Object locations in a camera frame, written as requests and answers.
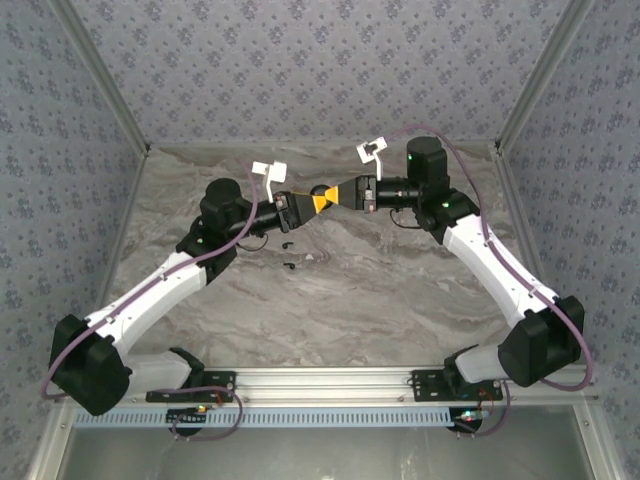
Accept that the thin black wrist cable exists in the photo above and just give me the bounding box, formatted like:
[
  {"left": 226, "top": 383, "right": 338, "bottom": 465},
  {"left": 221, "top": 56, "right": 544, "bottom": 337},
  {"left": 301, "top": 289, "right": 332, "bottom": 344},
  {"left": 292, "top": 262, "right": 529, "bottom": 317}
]
[
  {"left": 236, "top": 231, "right": 270, "bottom": 252},
  {"left": 389, "top": 206, "right": 422, "bottom": 229}
]

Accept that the aluminium table side rail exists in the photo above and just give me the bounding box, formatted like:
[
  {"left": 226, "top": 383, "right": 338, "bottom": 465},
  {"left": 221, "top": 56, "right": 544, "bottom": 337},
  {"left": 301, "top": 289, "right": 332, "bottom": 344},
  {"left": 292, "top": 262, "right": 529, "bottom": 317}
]
[
  {"left": 82, "top": 147, "right": 151, "bottom": 316},
  {"left": 492, "top": 142, "right": 561, "bottom": 301}
]

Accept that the small controller board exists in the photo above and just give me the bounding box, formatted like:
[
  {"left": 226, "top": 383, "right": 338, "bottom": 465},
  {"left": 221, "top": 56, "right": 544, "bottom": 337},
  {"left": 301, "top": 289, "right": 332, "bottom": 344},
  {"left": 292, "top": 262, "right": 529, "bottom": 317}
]
[
  {"left": 166, "top": 405, "right": 210, "bottom": 427},
  {"left": 451, "top": 407, "right": 487, "bottom": 432}
]

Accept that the grey metal panel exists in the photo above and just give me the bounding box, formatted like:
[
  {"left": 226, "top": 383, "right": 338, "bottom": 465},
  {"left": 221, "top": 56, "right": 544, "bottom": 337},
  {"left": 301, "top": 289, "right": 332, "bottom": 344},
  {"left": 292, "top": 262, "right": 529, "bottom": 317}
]
[{"left": 59, "top": 404, "right": 591, "bottom": 480}]

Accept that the pale blue slotted cable duct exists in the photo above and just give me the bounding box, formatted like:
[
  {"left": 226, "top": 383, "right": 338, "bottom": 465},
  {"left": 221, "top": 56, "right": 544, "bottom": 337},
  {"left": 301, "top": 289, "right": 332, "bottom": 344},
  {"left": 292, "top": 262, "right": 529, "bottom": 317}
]
[{"left": 73, "top": 405, "right": 466, "bottom": 430}]

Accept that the long aluminium base rail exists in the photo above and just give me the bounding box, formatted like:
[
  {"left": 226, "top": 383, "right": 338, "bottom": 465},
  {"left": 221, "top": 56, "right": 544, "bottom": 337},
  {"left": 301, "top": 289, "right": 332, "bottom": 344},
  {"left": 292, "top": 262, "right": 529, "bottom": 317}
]
[{"left": 55, "top": 365, "right": 600, "bottom": 405}]

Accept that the aluminium frame post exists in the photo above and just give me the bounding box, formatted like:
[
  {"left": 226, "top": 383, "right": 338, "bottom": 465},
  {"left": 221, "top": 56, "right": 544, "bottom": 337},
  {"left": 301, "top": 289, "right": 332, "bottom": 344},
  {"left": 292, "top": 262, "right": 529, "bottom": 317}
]
[
  {"left": 49, "top": 0, "right": 153, "bottom": 154},
  {"left": 493, "top": 0, "right": 600, "bottom": 154}
]

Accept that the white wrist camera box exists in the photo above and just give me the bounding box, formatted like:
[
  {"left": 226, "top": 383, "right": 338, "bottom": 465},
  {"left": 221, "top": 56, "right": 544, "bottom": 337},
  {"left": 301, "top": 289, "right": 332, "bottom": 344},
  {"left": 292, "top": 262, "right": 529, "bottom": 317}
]
[
  {"left": 251, "top": 160, "right": 289, "bottom": 204},
  {"left": 354, "top": 138, "right": 390, "bottom": 182}
]

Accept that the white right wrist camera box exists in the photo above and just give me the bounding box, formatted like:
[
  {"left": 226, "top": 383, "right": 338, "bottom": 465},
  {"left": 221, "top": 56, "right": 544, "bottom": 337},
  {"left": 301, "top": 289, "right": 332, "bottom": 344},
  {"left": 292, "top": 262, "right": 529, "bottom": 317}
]
[{"left": 354, "top": 138, "right": 390, "bottom": 182}]

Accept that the aluminium frame leg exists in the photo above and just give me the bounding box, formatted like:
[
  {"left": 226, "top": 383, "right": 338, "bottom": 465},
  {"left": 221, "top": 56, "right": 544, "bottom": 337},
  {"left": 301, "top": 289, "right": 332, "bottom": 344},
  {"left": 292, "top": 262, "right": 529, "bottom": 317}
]
[
  {"left": 574, "top": 404, "right": 619, "bottom": 480},
  {"left": 27, "top": 402, "right": 76, "bottom": 480}
]

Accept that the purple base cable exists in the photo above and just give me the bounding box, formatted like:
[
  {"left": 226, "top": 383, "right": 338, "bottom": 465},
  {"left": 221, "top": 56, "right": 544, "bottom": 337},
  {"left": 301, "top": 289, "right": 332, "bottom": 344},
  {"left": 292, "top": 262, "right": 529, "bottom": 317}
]
[
  {"left": 148, "top": 383, "right": 245, "bottom": 443},
  {"left": 453, "top": 371, "right": 513, "bottom": 440}
]

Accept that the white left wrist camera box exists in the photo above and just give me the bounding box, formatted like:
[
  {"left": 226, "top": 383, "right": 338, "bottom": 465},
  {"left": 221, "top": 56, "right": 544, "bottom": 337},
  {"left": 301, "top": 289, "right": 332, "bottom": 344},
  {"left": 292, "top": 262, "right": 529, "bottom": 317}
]
[{"left": 251, "top": 160, "right": 289, "bottom": 204}]

